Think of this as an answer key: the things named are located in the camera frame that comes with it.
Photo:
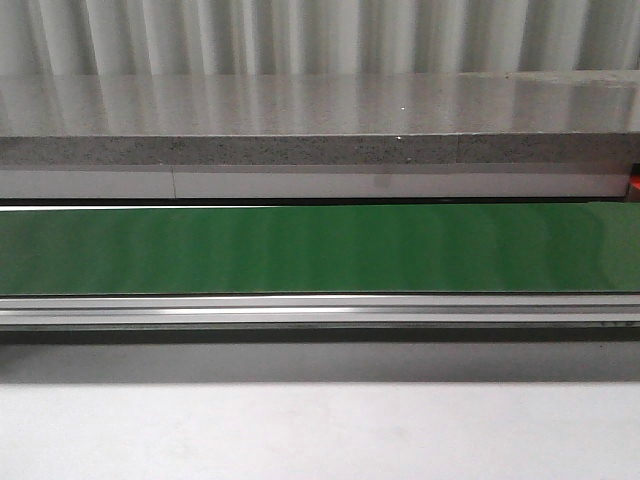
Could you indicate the white pleated curtain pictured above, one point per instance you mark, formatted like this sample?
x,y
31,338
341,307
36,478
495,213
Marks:
x,y
316,37

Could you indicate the aluminium conveyor frame rail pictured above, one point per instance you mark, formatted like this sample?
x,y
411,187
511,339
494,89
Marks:
x,y
318,311

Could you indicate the grey stone countertop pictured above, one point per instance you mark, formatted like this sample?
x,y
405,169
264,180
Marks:
x,y
473,136

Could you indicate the red object at right edge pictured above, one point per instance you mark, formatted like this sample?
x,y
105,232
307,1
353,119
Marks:
x,y
633,194

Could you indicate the green conveyor belt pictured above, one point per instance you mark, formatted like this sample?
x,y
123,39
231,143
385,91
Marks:
x,y
517,247

